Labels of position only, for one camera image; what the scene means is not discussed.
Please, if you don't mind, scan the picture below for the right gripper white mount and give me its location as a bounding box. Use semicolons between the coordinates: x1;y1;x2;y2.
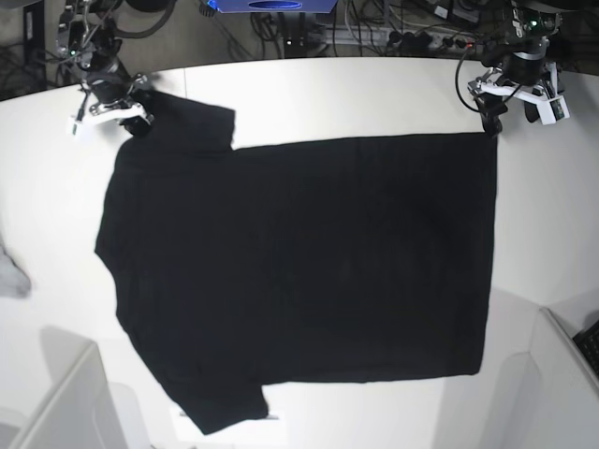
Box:
77;72;155;138

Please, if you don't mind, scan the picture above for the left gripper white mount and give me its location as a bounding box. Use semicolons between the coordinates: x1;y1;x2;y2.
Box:
467;52;560;138

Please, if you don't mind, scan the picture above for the black T-shirt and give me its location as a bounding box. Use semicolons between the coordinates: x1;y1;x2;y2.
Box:
95;93;497;434

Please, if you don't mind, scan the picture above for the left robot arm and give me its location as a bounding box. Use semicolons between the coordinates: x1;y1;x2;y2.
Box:
467;1;570;138

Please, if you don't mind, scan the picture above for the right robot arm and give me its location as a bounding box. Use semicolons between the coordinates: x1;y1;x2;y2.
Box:
56;1;176;137

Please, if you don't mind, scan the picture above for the black flat device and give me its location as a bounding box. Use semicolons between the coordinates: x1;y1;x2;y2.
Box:
22;1;48;91

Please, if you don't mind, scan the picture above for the blue box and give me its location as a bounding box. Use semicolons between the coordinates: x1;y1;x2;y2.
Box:
208;0;338;14

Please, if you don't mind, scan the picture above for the grey cloth at table edge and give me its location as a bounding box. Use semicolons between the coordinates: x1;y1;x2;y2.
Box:
0;244;32;299

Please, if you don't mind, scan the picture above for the black keyboard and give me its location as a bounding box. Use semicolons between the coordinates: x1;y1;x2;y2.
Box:
573;322;599;375

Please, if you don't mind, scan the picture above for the white partition panel right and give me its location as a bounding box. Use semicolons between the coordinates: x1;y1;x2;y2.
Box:
523;309;598;448

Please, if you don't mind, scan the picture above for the white partition panel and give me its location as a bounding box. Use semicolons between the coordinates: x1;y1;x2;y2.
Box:
523;309;598;448
9;341;128;449

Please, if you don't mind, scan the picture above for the white partition panel left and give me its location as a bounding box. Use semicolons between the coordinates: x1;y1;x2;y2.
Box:
9;341;128;449

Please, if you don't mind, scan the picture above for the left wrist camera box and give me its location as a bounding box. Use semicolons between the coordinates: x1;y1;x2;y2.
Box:
537;95;570;125

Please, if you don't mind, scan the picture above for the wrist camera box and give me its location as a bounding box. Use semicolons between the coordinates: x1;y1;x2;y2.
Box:
537;95;570;125
66;116;94;142

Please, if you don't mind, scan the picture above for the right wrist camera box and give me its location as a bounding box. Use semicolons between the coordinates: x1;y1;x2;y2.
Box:
66;116;94;142

